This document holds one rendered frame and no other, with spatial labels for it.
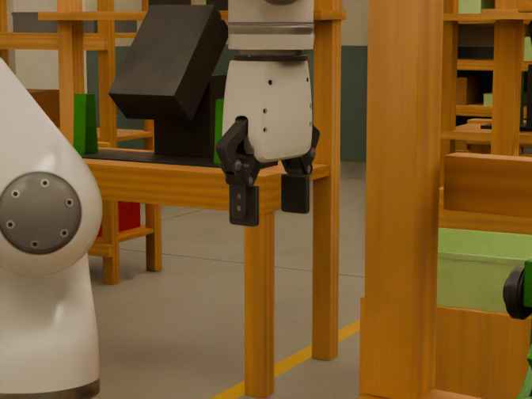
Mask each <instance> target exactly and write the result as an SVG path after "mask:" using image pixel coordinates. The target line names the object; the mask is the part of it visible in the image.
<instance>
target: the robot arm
mask: <svg viewBox="0 0 532 399"><path fill-rule="evenodd" d="M313 23H314V0H228V24H313ZM228 48H229V49H236V50H239V55H233V61H230V65H229V69H228V72H227V77H226V88H225V95H224V105H223V118H222V137H221V139H220V140H219V141H218V142H217V143H216V145H215V150H216V152H217V155H218V158H219V161H220V162H221V170H222V171H223V172H224V174H225V175H226V178H225V180H226V183H227V184H228V185H229V197H230V223H231V224H233V225H239V226H251V227H254V226H258V225H259V186H258V185H254V184H255V181H256V179H257V175H258V173H259V171H260V167H261V166H262V163H263V162H275V161H281V162H282V164H283V167H284V169H285V171H286V173H281V210H282V211H283V212H290V213H298V214H307V213H309V211H310V176H308V175H310V174H311V173H312V172H313V166H312V162H313V160H314V158H315V156H316V150H315V149H316V147H317V143H318V140H319V137H320V131H319V130H318V129H317V128H316V127H315V126H314V125H313V124H312V101H311V88H310V74H309V68H308V62H307V61H308V60H309V56H308V55H303V54H302V50H308V49H314V25H228ZM292 158H293V159H292ZM243 164H247V165H249V167H248V169H247V171H246V169H245V167H244V166H243ZM101 220H102V198H101V193H100V190H99V188H98V185H97V182H96V179H95V178H94V176H93V174H92V173H91V171H90V169H89V167H88V165H87V164H86V163H85V161H84V160H83V158H82V157H81V156H80V154H79V153H78V152H77V151H76V149H74V147H73V146H72V145H71V144H70V142H69V141H68V140H67V139H66V138H65V136H64V135H63V134H62V133H61V131H60V130H59V129H58V128H57V127H56V126H55V125H54V124H53V122H52V121H51V120H50V119H49V117H48V116H47V115H46V113H45V112H44V111H43V109H42V108H41V107H40V106H39V105H38V104H37V103H36V101H35V100H34V99H33V98H32V96H31V95H30V94H29V92H28V91H27V90H26V88H25V87H24V86H23V85H22V84H21V82H20V81H19V80H18V79H17V77H16V76H15V75H14V73H13V72H12V70H11V69H10V68H9V67H8V66H7V65H6V63H5V62H4V60H3V59H2V57H1V56H0V399H101V391H100V363H99V345H98V333H97V319H96V314H95V308H94V303H93V293H92V287H91V282H90V275H89V261H88V253H87V251H88V250H89V249H90V248H91V246H92V244H93V243H94V241H95V239H96V237H97V235H98V231H99V229H100V226H101Z"/></svg>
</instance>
